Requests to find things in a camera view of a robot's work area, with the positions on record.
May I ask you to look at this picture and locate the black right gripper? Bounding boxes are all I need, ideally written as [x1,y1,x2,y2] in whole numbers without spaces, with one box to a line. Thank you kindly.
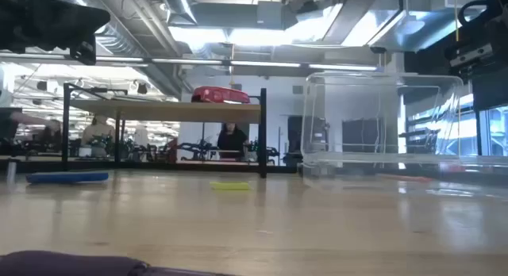
[444,0,508,83]

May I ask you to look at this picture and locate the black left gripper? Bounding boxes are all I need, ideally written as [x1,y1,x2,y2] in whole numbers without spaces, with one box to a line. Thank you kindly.
[0,0,111,66]

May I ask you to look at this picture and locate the clear plastic pencil box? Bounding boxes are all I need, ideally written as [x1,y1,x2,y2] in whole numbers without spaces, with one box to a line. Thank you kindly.
[300,71,465,190]

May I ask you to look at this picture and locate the blue handled scissors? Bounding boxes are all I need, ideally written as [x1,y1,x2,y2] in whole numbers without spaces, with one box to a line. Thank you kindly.
[26,171,110,185]

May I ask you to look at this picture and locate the orange pencil pink eraser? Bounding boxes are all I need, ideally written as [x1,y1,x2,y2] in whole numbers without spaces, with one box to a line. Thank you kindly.
[376,173,433,184]

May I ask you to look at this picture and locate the person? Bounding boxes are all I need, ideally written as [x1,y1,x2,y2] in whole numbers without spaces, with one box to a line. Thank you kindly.
[0,108,64,150]
[216,123,249,160]
[81,115,116,147]

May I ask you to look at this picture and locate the black monitor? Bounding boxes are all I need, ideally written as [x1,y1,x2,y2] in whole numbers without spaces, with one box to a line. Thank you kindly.
[0,107,23,146]

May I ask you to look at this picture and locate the wooden shelf board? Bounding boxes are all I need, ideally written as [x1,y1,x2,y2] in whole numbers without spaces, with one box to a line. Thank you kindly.
[70,99,262,124]

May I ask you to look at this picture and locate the black perforated rack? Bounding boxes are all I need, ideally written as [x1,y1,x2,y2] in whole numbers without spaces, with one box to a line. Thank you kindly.
[398,127,442,156]

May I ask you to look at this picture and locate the red stapler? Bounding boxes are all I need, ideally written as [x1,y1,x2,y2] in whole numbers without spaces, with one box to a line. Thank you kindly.
[190,86,251,105]

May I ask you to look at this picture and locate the black folding panel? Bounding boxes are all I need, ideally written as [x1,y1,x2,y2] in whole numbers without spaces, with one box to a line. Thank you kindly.
[341,118,384,154]

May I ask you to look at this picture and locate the long ceiling light bar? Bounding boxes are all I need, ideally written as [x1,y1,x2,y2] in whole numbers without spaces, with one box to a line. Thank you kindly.
[0,52,384,73]

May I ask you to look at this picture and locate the black cabinet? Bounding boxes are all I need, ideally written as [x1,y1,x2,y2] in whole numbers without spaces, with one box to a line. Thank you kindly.
[287,115,330,167]

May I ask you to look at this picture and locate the yellow hanging cable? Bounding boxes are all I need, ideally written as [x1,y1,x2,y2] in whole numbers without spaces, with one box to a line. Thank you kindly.
[453,0,464,157]

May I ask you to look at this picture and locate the black metal shelf frame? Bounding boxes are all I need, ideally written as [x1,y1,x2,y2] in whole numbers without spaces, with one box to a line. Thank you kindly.
[62,82,267,178]

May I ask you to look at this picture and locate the black metal table frame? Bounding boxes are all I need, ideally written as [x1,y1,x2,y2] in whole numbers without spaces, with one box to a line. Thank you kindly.
[0,159,508,186]

